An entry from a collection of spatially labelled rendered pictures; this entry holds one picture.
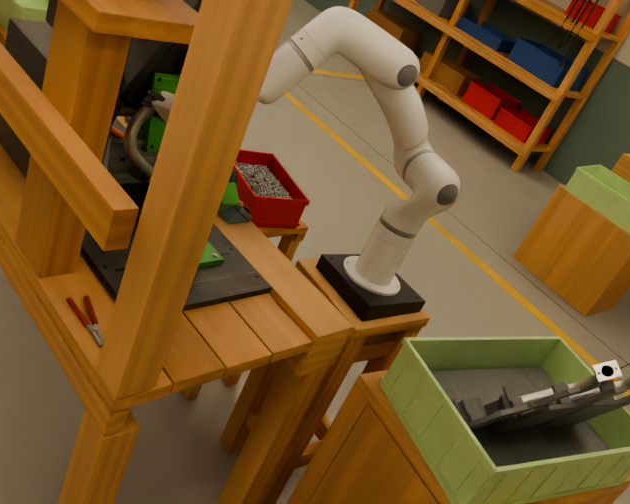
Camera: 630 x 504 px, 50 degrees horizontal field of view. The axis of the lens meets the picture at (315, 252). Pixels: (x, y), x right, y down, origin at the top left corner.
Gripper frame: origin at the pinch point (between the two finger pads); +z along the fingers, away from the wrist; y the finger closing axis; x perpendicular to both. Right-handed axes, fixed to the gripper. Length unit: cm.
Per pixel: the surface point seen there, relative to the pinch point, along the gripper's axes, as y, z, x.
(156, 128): -6.8, 2.9, 2.0
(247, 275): -39.8, -25.5, 16.2
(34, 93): 28.2, -11.0, 22.8
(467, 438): -59, -92, 19
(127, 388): -9, -49, 56
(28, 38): 23.3, 24.8, 7.1
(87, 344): -8, -33, 55
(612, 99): -399, 94, -407
